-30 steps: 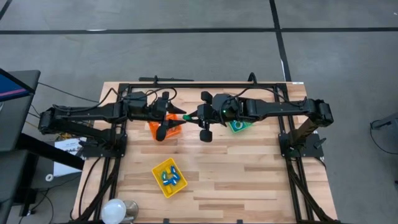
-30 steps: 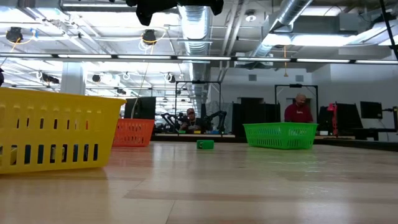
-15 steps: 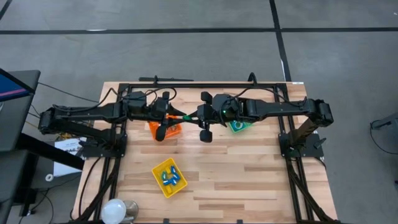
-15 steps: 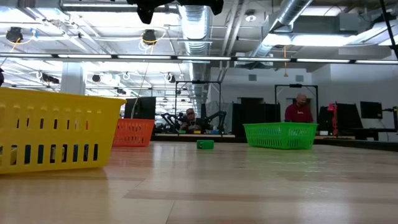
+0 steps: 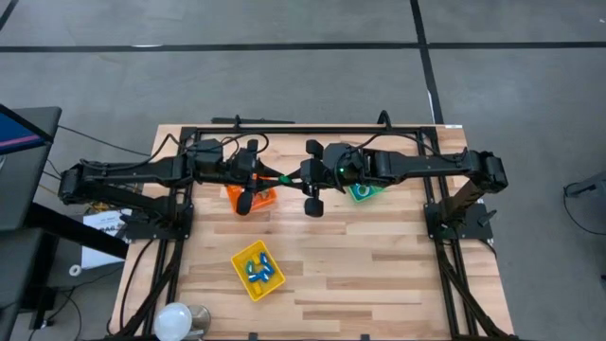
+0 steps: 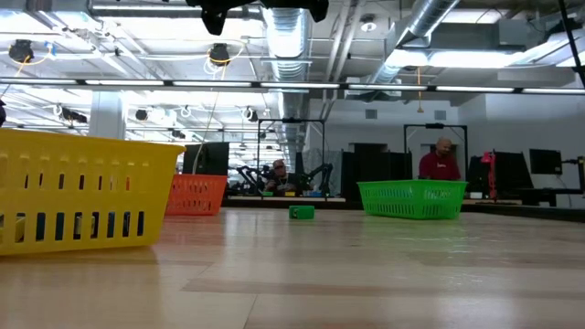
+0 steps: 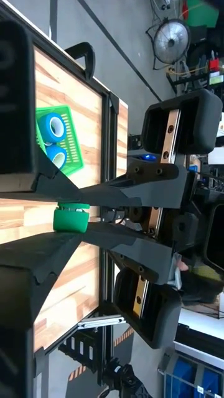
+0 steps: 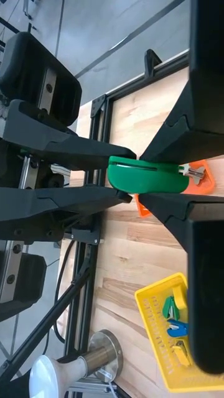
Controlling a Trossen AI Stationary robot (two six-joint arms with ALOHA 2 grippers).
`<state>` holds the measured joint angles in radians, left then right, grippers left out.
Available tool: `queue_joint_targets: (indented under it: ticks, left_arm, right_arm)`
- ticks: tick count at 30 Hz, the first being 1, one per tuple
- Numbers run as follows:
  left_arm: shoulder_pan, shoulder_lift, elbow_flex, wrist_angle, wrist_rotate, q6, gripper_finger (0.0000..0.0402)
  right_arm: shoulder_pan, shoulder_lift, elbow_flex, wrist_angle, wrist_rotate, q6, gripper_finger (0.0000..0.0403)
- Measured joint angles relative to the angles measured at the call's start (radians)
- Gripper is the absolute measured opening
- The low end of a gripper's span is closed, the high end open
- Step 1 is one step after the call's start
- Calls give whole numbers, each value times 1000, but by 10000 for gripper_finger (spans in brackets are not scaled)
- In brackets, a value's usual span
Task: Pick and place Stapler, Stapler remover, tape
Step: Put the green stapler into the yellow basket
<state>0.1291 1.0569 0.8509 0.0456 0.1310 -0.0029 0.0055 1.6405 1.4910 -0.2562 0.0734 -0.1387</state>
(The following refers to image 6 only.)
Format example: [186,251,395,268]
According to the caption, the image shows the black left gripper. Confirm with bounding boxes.
[185,0,330,37]

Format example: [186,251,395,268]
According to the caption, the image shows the green mini stapler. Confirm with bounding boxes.
[287,204,316,221]

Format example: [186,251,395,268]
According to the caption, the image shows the long ceiling light strip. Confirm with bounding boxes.
[0,78,585,95]

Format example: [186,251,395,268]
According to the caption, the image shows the black monitor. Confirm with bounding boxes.
[182,142,230,176]
[528,148,563,175]

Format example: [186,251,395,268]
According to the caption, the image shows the white pillar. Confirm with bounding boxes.
[89,90,127,140]

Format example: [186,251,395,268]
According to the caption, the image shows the person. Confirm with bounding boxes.
[264,158,303,196]
[418,136,463,182]

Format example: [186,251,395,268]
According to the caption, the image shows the orange plastic basket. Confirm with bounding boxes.
[165,173,229,217]

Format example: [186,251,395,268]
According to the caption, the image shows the black partition panels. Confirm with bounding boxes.
[340,150,412,184]

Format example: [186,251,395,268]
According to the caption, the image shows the yellow plastic basket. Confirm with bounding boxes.
[0,128,186,257]

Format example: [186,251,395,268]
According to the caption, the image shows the green plastic basket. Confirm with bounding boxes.
[356,178,469,221]

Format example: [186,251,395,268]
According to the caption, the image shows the red hanging object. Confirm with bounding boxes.
[480,149,499,201]

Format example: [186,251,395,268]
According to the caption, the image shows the black ceiling camera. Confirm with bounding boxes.
[208,42,231,68]
[8,38,36,64]

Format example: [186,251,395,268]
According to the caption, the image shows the silver round ventilation duct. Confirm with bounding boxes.
[369,0,461,86]
[267,6,314,152]

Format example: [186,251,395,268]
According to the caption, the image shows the black gantry frame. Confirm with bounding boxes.
[403,122,469,182]
[257,117,326,197]

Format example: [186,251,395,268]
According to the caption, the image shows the yellow hanging cord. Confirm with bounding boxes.
[415,66,424,114]

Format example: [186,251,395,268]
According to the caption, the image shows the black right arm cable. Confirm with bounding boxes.
[557,0,585,89]

